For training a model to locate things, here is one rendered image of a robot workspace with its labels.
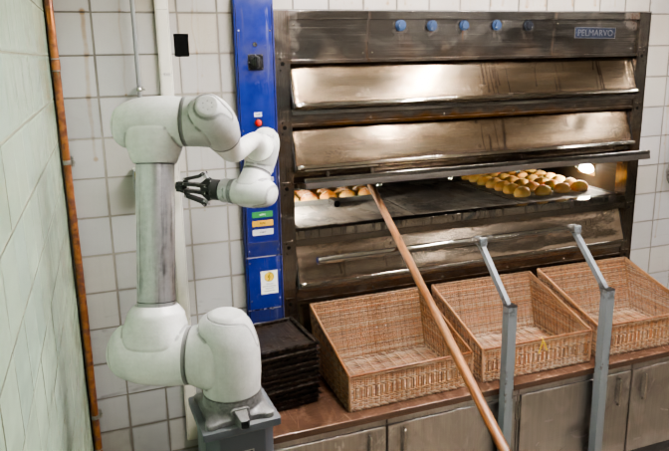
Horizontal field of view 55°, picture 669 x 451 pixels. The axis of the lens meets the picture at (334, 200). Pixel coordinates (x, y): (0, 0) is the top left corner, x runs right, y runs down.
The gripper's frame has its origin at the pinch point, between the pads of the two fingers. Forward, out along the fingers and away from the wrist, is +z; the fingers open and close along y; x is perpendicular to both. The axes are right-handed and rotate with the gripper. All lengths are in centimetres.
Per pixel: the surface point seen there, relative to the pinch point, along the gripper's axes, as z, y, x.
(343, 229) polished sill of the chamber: -38, 30, 65
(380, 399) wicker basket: -70, 86, 27
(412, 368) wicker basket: -79, 75, 37
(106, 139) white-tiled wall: 30.1, -16.3, -2.4
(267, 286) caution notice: -14, 50, 37
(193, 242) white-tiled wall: 9.0, 27.8, 18.7
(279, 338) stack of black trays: -30, 63, 19
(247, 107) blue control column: -10.4, -26.5, 33.9
